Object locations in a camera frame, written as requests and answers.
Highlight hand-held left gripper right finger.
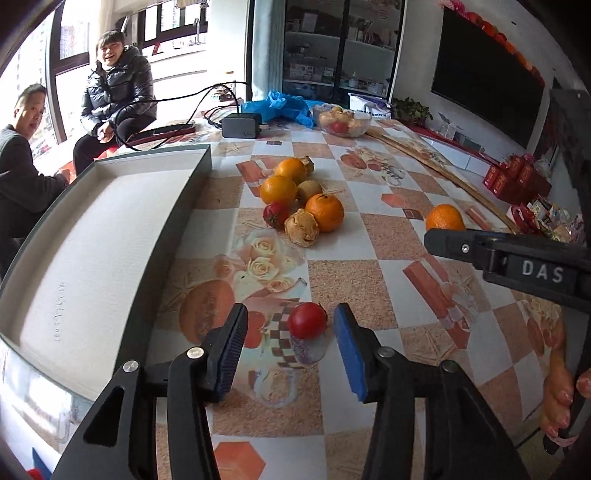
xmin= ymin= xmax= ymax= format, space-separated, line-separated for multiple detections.
xmin=333 ymin=303 xmax=532 ymax=480

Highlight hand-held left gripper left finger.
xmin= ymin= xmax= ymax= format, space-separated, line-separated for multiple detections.
xmin=52 ymin=303 xmax=250 ymax=480

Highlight dimpled mandarin orange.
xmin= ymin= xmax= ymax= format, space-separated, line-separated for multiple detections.
xmin=305 ymin=193 xmax=345 ymax=233
xmin=425 ymin=203 xmax=466 ymax=232

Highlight red tomato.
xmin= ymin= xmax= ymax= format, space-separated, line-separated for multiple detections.
xmin=288 ymin=302 xmax=328 ymax=340
xmin=263 ymin=202 xmax=291 ymax=230

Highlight brown kiwi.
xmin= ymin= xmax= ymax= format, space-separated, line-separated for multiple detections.
xmin=296 ymin=180 xmax=323 ymax=204

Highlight grey box tray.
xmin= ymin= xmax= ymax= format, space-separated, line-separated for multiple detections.
xmin=0 ymin=144 xmax=213 ymax=407

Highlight smooth orange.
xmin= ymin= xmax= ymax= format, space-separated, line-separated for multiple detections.
xmin=274 ymin=157 xmax=307 ymax=184
xmin=259 ymin=175 xmax=298 ymax=206

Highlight person's right hand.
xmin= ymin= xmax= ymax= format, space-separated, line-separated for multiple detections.
xmin=539 ymin=344 xmax=591 ymax=446

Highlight pile of snack packets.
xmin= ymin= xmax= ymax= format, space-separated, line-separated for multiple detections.
xmin=510 ymin=198 xmax=586 ymax=244

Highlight stack of red boxes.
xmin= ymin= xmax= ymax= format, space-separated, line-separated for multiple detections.
xmin=483 ymin=154 xmax=539 ymax=195

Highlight long wooden sticks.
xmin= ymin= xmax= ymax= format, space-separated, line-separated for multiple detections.
xmin=367 ymin=127 xmax=522 ymax=234

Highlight green potted plant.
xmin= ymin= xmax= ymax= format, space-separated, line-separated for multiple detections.
xmin=392 ymin=97 xmax=433 ymax=126

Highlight white printed bag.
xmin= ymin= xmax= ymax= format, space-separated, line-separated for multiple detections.
xmin=348 ymin=92 xmax=393 ymax=118

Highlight glass fruit bowl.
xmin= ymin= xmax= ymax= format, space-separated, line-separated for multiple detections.
xmin=314 ymin=104 xmax=372 ymax=138

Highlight blue plastic bag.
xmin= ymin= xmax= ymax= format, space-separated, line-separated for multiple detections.
xmin=241 ymin=90 xmax=319 ymax=129

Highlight glass door cabinet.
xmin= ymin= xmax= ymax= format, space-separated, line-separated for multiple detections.
xmin=281 ymin=0 xmax=407 ymax=104

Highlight black power adapter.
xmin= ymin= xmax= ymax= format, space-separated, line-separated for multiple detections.
xmin=222 ymin=113 xmax=265 ymax=139

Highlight red flat phone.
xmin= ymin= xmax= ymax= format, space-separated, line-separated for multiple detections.
xmin=131 ymin=121 xmax=197 ymax=146

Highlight grey blue curtain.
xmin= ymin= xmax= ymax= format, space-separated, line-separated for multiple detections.
xmin=252 ymin=0 xmax=288 ymax=103

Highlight black wall television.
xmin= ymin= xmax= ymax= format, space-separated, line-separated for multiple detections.
xmin=431 ymin=8 xmax=546 ymax=149

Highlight red wall garland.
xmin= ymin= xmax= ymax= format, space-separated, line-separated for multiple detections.
xmin=441 ymin=0 xmax=546 ymax=88

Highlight black power cable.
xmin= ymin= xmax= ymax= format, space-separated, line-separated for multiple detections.
xmin=113 ymin=82 xmax=245 ymax=149

